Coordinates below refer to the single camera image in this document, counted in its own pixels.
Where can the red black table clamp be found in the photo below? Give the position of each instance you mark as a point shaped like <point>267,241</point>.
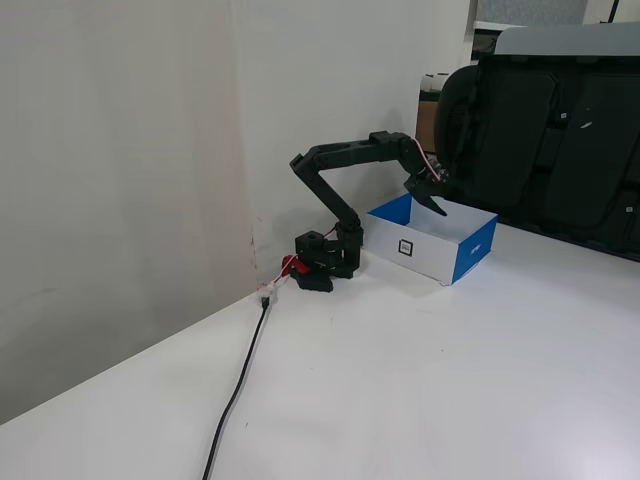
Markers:
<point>300,272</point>

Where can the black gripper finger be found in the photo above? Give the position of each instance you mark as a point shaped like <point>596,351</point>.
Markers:
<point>412,192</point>
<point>434,204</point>

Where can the blue white cardboard box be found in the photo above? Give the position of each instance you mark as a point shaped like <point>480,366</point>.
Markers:
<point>435,245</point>

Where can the gray chair backrest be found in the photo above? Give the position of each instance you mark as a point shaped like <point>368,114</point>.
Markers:
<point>570,40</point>

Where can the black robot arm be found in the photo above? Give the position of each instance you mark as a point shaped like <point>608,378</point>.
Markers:
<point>345,200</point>

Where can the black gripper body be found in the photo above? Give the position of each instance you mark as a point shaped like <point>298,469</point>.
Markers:
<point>423,189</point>

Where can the brown cardboard box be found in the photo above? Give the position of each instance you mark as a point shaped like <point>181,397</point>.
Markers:
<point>427,115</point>

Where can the black office chair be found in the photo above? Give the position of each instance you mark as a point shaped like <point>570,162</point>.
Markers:
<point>550,135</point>

